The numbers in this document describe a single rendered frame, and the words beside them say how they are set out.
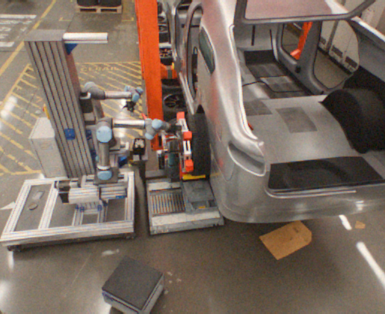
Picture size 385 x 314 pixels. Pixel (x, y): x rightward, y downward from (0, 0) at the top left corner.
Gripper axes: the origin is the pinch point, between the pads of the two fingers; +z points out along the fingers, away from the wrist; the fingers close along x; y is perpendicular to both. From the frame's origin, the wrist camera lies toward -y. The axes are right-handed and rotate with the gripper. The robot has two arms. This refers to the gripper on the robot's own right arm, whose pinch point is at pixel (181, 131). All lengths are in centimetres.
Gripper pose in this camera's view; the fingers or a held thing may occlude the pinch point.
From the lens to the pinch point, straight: 284.0
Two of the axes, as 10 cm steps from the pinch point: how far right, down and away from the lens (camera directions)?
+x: 0.2, 9.9, -1.5
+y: -8.4, 1.0, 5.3
